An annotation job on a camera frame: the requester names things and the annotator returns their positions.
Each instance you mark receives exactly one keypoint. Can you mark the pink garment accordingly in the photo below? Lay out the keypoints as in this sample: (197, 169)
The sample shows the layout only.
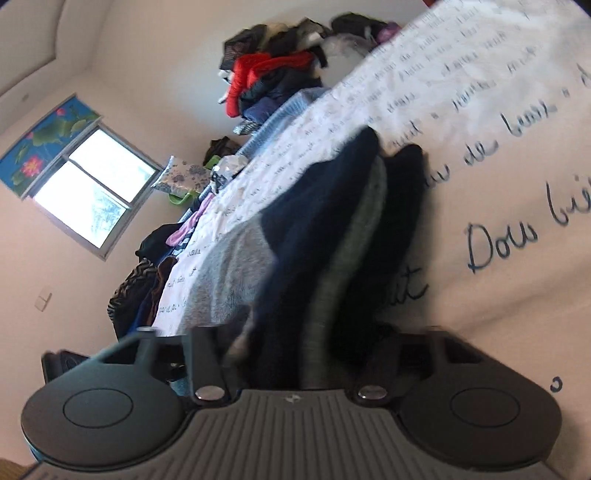
(182, 233)

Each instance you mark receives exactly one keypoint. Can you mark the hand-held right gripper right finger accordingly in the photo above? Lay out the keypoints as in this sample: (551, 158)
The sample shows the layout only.
(392, 355)

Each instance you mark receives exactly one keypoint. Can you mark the black fleece garment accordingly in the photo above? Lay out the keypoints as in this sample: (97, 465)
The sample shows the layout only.
(157, 240)

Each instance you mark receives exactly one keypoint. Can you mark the window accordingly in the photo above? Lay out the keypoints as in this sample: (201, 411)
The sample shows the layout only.
(92, 184)

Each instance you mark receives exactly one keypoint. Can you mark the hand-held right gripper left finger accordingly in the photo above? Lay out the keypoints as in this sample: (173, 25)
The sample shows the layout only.
(203, 350)

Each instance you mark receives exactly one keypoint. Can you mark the white script-printed bedsheet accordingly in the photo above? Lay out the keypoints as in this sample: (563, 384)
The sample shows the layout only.
(485, 138)

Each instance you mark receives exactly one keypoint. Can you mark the lotus flower wall poster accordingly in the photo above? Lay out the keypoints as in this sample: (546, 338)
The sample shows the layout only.
(46, 134)

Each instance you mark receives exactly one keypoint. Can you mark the brown garment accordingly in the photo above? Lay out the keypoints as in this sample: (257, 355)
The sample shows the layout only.
(165, 274)

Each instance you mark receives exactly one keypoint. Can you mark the heather grey garment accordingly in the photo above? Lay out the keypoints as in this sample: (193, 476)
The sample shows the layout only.
(226, 272)

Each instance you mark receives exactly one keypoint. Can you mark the pile of dark clothes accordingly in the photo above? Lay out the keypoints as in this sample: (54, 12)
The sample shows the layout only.
(286, 37)

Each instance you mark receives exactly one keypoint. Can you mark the clear plastic bag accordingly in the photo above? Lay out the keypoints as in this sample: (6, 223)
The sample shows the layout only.
(231, 166)

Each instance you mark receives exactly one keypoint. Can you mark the black object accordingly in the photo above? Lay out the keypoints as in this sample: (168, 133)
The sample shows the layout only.
(60, 364)

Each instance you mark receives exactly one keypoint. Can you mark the floral fabric bag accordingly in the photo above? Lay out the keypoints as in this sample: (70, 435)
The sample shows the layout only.
(184, 175)

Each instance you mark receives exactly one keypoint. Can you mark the light blue blanket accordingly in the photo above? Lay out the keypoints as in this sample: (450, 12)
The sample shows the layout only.
(286, 110)

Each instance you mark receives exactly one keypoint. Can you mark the white light switch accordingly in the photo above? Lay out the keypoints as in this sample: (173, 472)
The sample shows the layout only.
(44, 299)

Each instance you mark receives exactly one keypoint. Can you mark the red garment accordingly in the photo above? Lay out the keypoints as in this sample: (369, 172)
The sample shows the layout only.
(258, 67)

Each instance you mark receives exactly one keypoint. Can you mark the green basket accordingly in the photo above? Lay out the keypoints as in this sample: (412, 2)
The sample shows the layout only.
(178, 198)

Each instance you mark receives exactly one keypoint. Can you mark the dark navy garment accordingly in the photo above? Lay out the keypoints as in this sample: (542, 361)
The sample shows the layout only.
(295, 258)

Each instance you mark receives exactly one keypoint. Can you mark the zigzag striped garment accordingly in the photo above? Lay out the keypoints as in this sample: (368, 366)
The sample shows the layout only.
(131, 281)

